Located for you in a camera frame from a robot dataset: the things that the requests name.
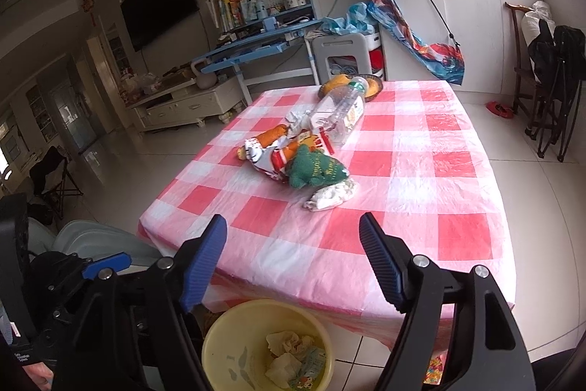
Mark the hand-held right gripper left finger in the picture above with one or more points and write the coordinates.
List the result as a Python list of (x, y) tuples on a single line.
[(203, 262)]

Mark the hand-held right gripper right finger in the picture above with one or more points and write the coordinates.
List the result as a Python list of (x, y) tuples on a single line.
[(380, 262)]

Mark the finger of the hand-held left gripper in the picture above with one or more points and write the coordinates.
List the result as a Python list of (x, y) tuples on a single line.
[(105, 265)]

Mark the white wrapper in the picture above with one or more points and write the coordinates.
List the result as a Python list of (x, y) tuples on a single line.
[(327, 194)]

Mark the yellow plastic bin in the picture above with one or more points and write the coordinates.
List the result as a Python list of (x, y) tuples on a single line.
[(219, 349)]

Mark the green knitted cloth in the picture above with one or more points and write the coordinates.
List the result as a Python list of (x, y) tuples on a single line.
[(316, 169)]

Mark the silver red snack bag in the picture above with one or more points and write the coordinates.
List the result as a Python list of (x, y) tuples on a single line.
[(263, 157)]

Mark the red plastic strip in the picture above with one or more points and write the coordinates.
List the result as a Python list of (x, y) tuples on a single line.
[(327, 141)]

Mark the yellow printed snack packet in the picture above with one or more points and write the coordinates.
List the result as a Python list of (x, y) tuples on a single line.
[(309, 140)]

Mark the clear plastic bottle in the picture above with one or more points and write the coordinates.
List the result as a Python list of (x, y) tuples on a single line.
[(339, 116)]

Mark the person's left hand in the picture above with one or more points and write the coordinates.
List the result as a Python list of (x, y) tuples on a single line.
[(37, 376)]

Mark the red white checkered tablecloth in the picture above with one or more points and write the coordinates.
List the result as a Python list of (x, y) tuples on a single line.
[(412, 189)]

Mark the small black folding chair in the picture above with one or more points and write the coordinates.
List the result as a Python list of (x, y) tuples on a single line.
[(52, 175)]

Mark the crumpled white paper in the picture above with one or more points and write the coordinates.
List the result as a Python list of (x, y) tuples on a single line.
[(286, 343)]

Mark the colourful floor packet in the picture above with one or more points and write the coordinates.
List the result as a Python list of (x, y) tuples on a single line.
[(437, 370)]

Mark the light green printed packet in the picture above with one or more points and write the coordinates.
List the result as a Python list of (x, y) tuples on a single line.
[(311, 368)]

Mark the white television cabinet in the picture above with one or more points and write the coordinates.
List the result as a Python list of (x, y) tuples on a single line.
[(183, 107)]

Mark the dark fruit bowl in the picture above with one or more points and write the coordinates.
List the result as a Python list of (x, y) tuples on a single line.
[(375, 94)]

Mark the yellow bread roll, right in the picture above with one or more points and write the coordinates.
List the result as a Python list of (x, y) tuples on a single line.
[(374, 86)]

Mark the yellow bread roll, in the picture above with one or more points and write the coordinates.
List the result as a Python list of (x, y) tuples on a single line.
[(374, 86), (339, 82)]

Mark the yellow bread roll, left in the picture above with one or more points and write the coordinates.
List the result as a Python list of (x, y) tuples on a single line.
[(339, 82)]

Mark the red slipper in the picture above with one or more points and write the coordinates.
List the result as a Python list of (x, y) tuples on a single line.
[(499, 109)]

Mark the white plastic stool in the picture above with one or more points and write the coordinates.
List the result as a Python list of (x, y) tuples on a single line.
[(341, 52)]

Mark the colourful printed bag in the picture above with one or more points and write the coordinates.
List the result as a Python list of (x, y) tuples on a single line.
[(430, 52)]

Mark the blue study desk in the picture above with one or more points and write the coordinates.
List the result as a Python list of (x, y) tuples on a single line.
[(256, 52)]

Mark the blue plastic bag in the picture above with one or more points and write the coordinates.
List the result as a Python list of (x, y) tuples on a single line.
[(352, 17)]

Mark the row of books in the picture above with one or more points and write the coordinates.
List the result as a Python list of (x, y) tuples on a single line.
[(226, 13)]

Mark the dark wooden chair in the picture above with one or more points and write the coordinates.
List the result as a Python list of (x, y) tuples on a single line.
[(517, 52)]

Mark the white stuffed bag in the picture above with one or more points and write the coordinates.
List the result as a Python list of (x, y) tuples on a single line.
[(540, 13)]

